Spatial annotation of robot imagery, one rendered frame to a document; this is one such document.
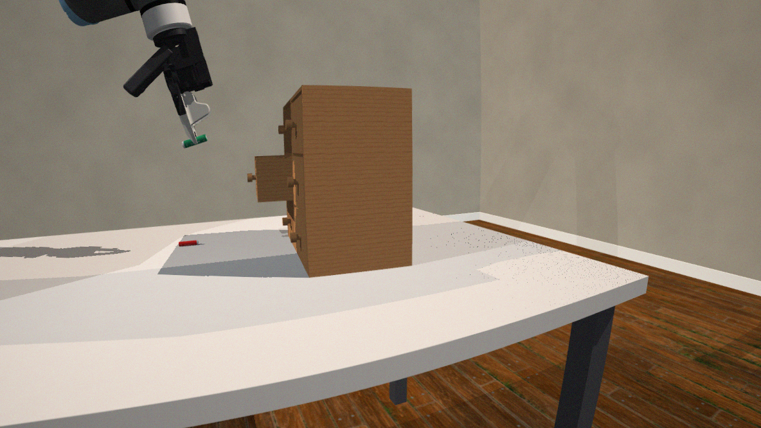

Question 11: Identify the green aa battery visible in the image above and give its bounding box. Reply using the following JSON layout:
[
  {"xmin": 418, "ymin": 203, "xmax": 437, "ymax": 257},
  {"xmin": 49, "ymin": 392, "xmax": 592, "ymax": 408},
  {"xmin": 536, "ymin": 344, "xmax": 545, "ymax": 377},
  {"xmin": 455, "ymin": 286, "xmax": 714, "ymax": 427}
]
[{"xmin": 182, "ymin": 134, "xmax": 207, "ymax": 148}]

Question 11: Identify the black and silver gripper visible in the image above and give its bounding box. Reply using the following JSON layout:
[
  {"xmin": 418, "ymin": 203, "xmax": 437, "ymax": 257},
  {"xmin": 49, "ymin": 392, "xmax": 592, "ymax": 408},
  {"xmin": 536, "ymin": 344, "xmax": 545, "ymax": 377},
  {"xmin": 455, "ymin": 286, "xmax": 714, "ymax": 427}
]
[{"xmin": 153, "ymin": 27, "xmax": 213, "ymax": 145}]

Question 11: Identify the brown wooden chest of drawers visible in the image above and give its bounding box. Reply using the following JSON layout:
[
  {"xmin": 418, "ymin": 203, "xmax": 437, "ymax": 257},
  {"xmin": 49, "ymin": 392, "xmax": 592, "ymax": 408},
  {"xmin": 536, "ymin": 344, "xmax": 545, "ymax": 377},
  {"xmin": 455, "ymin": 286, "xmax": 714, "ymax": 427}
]
[{"xmin": 283, "ymin": 85, "xmax": 413, "ymax": 278}]

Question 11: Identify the brown wooden drawer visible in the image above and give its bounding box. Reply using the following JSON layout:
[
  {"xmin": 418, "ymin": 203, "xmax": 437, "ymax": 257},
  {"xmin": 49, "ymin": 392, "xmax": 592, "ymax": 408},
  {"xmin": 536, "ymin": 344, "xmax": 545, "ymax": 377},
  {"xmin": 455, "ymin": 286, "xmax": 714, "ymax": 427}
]
[
  {"xmin": 278, "ymin": 106, "xmax": 292, "ymax": 150},
  {"xmin": 285, "ymin": 95, "xmax": 303, "ymax": 150},
  {"xmin": 282, "ymin": 201, "xmax": 295, "ymax": 236},
  {"xmin": 290, "ymin": 207, "xmax": 309, "ymax": 272},
  {"xmin": 287, "ymin": 156, "xmax": 305, "ymax": 212},
  {"xmin": 255, "ymin": 155, "xmax": 294, "ymax": 202}
]

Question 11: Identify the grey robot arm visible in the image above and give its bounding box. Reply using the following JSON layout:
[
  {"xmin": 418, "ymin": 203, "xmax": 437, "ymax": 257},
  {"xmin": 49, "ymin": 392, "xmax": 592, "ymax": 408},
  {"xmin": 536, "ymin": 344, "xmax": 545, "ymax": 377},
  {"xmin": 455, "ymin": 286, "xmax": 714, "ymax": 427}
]
[{"xmin": 59, "ymin": 0, "xmax": 192, "ymax": 97}]

